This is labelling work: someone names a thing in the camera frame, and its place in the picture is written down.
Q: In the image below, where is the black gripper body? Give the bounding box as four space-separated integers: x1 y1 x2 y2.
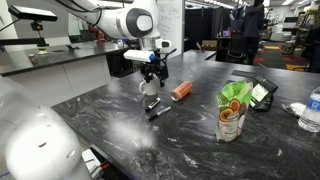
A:
140 59 169 80

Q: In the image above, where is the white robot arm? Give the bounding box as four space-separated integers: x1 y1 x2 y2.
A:
0 0 171 180

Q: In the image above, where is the white ceramic mug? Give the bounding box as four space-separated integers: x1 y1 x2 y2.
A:
139 74 159 96

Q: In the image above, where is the thick black marker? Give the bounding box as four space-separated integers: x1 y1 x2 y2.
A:
145 98 161 112

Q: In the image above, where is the thin black marker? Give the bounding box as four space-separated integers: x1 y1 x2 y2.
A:
148 107 171 121

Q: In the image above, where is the cardboard box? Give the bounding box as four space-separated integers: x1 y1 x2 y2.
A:
201 40 217 51

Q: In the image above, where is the white whiteboard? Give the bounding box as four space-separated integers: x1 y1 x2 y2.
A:
157 0 185 57

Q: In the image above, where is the green snack bag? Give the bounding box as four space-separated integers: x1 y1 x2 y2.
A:
216 80 253 142

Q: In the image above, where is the black office chair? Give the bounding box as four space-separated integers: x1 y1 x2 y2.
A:
227 32 246 61

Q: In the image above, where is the black side counter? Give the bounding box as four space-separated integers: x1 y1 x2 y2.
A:
0 42 128 106

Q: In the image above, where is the black coffee bag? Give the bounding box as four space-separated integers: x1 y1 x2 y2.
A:
250 75 278 112

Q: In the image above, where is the person in dark clothes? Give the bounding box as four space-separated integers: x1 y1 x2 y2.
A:
243 0 264 65

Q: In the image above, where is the small tin on counter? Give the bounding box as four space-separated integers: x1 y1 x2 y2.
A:
28 54 38 64

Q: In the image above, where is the crumpled white wrapper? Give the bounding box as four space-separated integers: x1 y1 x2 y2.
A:
282 102 306 117

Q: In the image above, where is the clear water bottle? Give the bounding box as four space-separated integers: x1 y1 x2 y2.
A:
298 87 320 133

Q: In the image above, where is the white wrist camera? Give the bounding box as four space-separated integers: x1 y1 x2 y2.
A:
124 49 155 62

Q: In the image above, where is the black stereo camera on stand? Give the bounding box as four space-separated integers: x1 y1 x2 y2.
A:
0 5 58 48

